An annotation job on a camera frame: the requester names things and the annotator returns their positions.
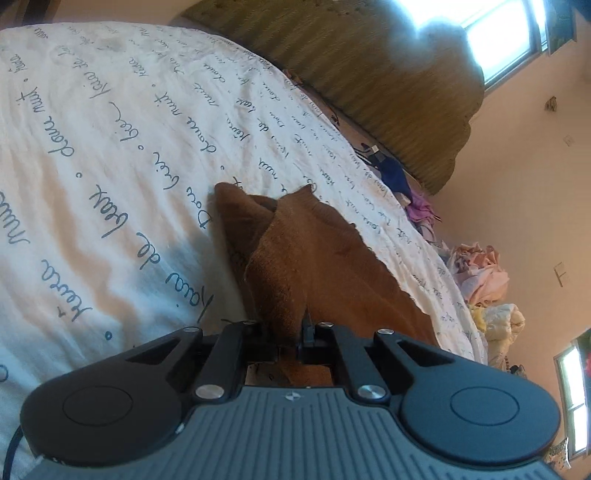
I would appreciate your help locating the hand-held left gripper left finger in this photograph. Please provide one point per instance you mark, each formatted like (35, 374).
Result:
(257, 344)

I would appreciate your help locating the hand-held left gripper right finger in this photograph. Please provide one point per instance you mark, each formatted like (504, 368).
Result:
(315, 342)

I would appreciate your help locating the brown knit sweater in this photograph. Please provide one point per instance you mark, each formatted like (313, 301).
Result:
(314, 258)

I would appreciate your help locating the pink crumpled clothes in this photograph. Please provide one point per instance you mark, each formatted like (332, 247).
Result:
(480, 272)

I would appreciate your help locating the purple cloth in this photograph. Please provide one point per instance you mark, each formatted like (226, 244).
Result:
(421, 207)

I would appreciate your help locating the blue cloth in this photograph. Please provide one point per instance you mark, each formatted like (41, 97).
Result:
(395, 175)

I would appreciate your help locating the small black white object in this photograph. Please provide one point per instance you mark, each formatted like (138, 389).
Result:
(375, 151)

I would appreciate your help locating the white script-printed bedsheet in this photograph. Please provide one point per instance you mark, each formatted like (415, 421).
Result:
(115, 152)

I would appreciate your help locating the small side window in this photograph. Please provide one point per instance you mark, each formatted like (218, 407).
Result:
(575, 383)

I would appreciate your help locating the green upholstered headboard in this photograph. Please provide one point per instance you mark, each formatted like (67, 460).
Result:
(369, 74)

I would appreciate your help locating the bright window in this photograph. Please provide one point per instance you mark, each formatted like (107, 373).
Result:
(498, 32)

